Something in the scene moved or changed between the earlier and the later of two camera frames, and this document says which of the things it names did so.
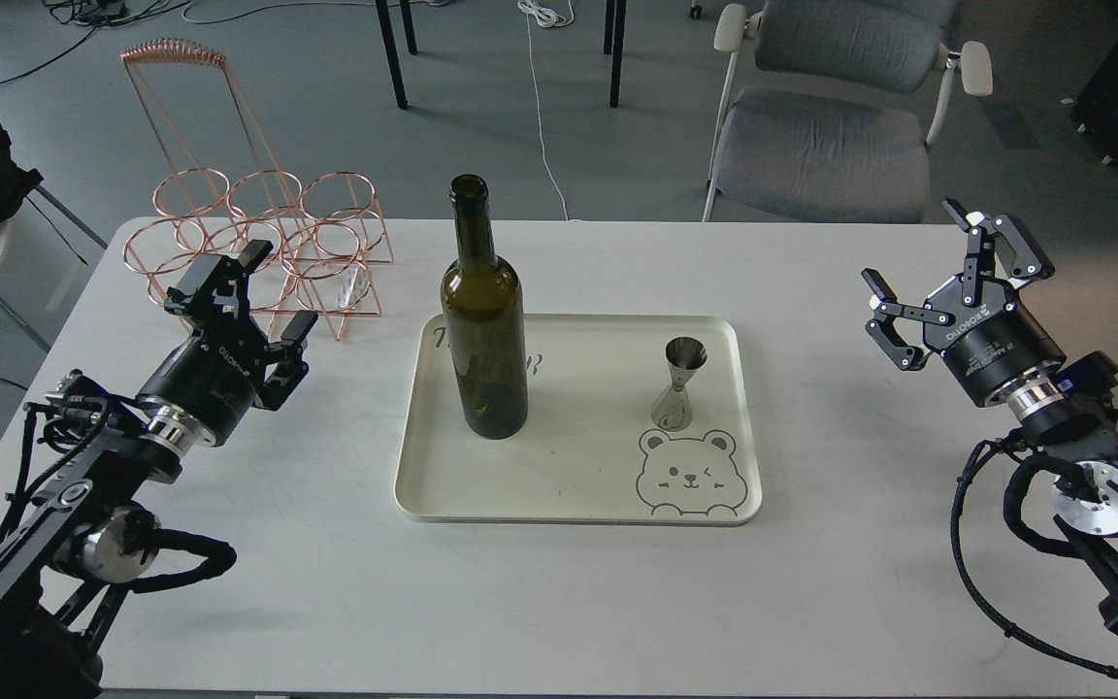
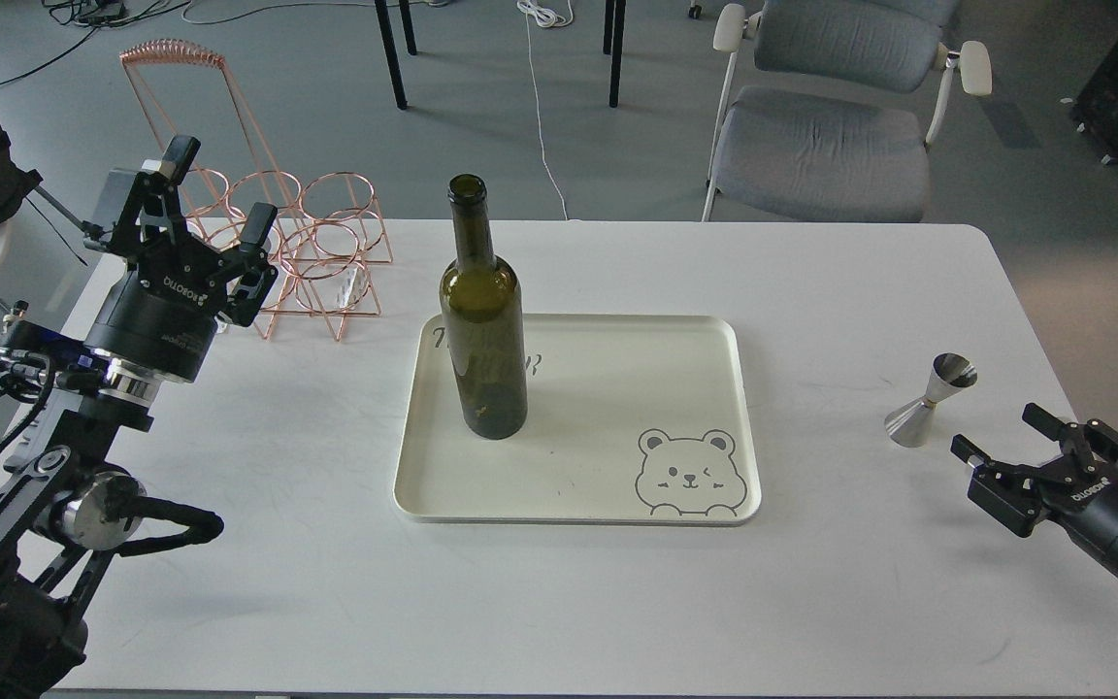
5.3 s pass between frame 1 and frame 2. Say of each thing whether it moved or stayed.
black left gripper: moved
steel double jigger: moved
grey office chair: stayed
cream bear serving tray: stayed
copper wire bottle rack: stayed
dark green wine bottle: stayed
